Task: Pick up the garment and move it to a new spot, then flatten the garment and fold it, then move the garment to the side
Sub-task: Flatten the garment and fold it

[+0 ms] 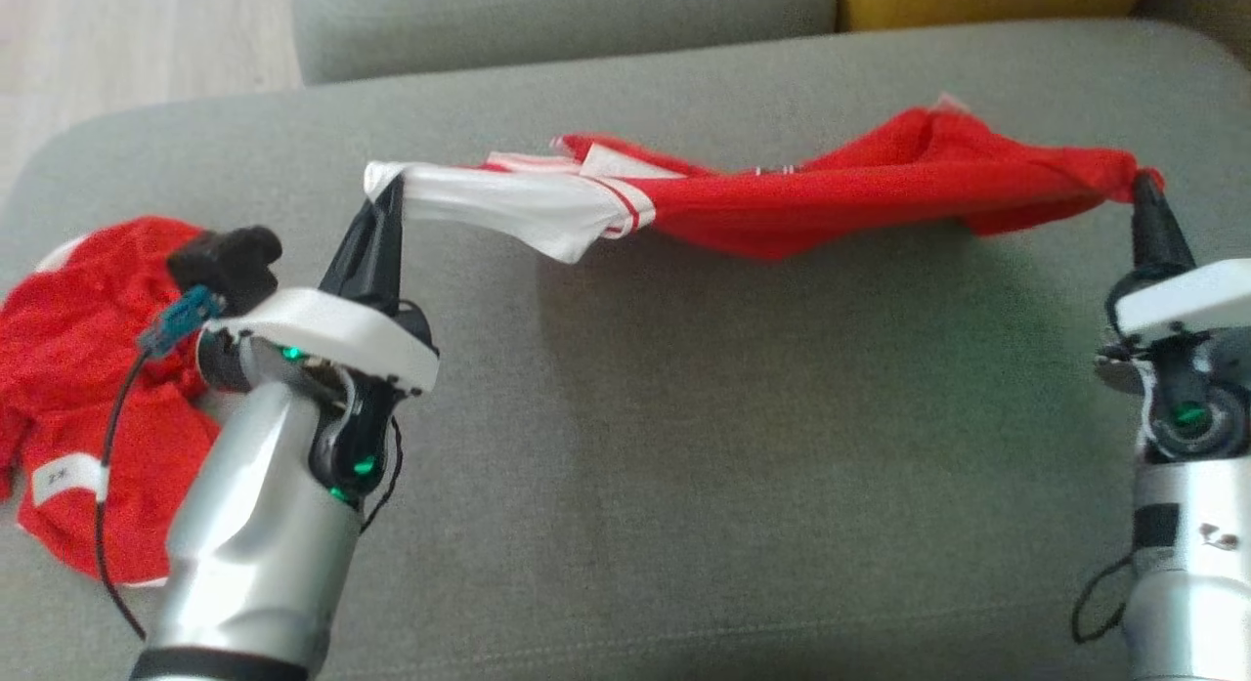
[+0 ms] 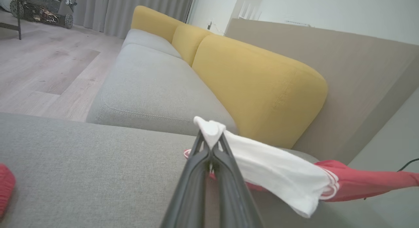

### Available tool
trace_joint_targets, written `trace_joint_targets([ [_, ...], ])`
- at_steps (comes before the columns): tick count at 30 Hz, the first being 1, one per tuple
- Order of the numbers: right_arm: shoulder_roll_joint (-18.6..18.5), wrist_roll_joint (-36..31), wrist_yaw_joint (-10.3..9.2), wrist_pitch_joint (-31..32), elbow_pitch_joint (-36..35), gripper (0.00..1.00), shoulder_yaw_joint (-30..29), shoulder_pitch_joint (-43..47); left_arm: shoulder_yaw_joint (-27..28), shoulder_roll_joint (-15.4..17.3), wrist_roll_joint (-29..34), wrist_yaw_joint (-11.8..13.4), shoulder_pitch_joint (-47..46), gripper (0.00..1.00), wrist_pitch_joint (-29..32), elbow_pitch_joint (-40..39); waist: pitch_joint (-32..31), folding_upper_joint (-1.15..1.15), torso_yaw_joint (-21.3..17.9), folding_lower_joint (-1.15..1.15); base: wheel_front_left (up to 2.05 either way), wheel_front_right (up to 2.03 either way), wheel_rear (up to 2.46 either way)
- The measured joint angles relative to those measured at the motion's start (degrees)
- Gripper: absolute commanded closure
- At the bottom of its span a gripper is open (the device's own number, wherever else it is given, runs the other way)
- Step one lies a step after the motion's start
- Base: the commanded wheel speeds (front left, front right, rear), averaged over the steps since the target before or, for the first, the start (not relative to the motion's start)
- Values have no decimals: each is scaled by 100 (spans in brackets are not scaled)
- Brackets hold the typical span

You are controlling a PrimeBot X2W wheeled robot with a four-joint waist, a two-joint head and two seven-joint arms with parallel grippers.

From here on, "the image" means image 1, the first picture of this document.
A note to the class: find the red mesh jersey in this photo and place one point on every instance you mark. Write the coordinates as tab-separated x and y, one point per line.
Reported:
68	368

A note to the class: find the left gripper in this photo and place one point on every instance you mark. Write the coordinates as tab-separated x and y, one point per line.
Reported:
332	327

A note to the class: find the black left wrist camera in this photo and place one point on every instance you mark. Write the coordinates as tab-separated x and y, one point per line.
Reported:
230	261

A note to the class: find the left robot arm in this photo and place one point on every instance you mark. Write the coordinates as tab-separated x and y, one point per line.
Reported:
254	525

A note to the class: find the taupe partition panel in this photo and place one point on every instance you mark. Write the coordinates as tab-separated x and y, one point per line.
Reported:
1212	12

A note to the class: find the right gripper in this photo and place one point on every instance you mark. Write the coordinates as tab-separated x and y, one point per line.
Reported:
1192	300

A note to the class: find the red shorts with white trim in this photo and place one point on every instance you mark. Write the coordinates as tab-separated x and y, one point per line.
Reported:
782	202

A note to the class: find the grey back cushion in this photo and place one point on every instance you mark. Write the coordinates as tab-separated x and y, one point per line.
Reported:
567	17

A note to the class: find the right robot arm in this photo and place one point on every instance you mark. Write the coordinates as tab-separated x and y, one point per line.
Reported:
1192	525

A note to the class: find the teal left camera connector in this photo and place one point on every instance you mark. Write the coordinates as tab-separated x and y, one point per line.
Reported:
178	321

